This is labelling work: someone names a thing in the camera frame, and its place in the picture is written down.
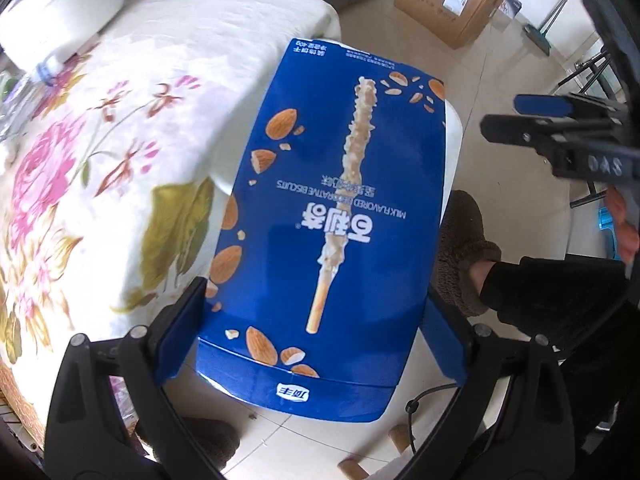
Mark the person's leg in black trousers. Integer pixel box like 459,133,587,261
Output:
480,255,640,411

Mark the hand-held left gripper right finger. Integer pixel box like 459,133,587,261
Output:
422,290,592,480

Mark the clear plastic bottle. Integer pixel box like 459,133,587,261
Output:
0,55,68,141

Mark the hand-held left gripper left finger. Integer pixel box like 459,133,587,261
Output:
44,276,226,480

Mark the person's right hand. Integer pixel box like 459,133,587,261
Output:
606,185,640,263

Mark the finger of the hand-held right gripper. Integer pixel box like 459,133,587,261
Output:
480,114,583,163
514,94,626,122

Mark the blue biscuit box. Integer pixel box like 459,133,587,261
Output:
196,37,447,423

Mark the green broom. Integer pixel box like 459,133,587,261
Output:
522,0,575,57

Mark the white pot with long handle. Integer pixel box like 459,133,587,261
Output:
0,0,168,73

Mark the cardboard box with white label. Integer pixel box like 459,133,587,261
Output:
394,0,526,50

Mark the black metal stand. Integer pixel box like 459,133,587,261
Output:
550,42,618,97

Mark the floral tablecloth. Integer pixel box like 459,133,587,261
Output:
0,0,342,443

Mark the wooden furniture leg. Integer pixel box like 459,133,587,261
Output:
390,424,417,457
339,460,372,480

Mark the black cable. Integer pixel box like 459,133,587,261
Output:
404,384,463,461

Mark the brown fuzzy slipper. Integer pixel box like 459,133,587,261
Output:
434,190,502,317

